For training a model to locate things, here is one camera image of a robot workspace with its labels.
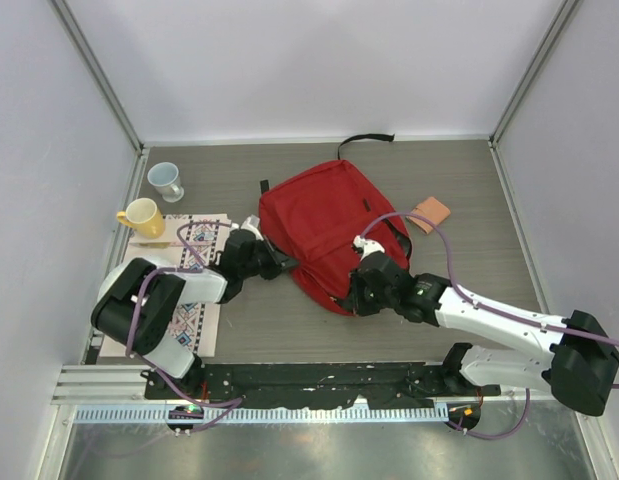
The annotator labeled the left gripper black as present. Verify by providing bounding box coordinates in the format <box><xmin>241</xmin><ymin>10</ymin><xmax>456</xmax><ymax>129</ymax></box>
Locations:
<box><xmin>239</xmin><ymin>233</ymin><xmax>298</xmax><ymax>280</ymax></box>

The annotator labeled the red backpack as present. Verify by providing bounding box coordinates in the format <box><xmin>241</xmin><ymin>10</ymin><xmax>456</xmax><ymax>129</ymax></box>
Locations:
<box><xmin>259</xmin><ymin>158</ymin><xmax>394</xmax><ymax>316</ymax></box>

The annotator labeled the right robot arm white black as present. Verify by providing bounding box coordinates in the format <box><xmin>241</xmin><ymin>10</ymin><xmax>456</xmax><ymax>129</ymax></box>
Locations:
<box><xmin>348</xmin><ymin>252</ymin><xmax>619</xmax><ymax>417</ymax></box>

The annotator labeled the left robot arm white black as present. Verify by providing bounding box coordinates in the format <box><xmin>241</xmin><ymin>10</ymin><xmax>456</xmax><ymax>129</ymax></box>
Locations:
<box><xmin>91</xmin><ymin>228</ymin><xmax>299</xmax><ymax>399</ymax></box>

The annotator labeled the patterned placemat cloth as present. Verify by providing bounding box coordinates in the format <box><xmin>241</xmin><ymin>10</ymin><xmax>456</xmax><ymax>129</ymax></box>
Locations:
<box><xmin>112</xmin><ymin>214</ymin><xmax>228</xmax><ymax>358</ymax></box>

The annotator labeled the light blue cup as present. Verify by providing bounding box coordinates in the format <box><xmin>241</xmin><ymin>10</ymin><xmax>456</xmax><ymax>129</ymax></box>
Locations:
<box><xmin>147</xmin><ymin>162</ymin><xmax>185</xmax><ymax>203</ymax></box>

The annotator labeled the yellow mug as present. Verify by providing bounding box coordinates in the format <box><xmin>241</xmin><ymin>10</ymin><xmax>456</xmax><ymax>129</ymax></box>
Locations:
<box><xmin>116</xmin><ymin>198</ymin><xmax>165</xmax><ymax>240</ymax></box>

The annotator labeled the white paper plate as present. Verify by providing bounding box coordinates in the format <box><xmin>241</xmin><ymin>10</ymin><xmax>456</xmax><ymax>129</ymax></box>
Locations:
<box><xmin>96</xmin><ymin>259</ymin><xmax>140</xmax><ymax>305</ymax></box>

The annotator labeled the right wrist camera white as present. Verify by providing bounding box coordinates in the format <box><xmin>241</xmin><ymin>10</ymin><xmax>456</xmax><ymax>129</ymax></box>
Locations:
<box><xmin>352</xmin><ymin>235</ymin><xmax>385</xmax><ymax>259</ymax></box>

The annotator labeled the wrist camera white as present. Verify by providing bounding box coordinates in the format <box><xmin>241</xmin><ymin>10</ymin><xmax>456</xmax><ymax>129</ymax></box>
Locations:
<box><xmin>231</xmin><ymin>215</ymin><xmax>264</xmax><ymax>240</ymax></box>
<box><xmin>352</xmin><ymin>235</ymin><xmax>385</xmax><ymax>259</ymax></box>

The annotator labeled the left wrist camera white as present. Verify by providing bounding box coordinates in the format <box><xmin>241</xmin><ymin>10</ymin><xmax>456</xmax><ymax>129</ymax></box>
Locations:
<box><xmin>231</xmin><ymin>215</ymin><xmax>264</xmax><ymax>240</ymax></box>

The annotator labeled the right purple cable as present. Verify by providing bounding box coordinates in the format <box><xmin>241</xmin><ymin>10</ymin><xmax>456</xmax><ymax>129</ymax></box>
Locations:
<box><xmin>356</xmin><ymin>212</ymin><xmax>619</xmax><ymax>441</ymax></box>

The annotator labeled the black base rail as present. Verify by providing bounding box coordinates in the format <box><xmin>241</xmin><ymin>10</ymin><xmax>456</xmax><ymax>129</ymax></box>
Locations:
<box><xmin>174</xmin><ymin>362</ymin><xmax>501</xmax><ymax>410</ymax></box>

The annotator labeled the white cable duct strip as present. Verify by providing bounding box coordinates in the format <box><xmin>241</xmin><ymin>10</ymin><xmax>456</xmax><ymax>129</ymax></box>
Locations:
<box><xmin>74</xmin><ymin>403</ymin><xmax>448</xmax><ymax>425</ymax></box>

